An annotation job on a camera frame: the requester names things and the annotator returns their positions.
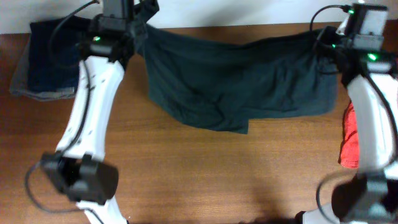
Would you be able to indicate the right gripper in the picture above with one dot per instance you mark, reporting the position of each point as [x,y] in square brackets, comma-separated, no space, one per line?
[328,34]

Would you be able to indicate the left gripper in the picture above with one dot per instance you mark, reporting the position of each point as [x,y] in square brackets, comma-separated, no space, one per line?
[137,13]

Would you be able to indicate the dark green t-shirt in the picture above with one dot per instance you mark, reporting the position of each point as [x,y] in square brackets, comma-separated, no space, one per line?
[221,87]

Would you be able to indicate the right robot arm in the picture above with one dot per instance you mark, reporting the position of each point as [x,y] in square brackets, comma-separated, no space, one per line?
[370,77]

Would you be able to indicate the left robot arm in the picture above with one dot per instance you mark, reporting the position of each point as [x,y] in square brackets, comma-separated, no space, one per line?
[77,168]

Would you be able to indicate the folded navy blue garment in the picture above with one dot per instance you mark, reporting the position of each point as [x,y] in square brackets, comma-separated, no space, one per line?
[55,67]

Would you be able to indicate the red t-shirt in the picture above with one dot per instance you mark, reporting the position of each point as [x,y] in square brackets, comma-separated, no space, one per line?
[349,152]

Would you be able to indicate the folded grey garment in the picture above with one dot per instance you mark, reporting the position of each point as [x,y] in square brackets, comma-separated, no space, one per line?
[19,83]

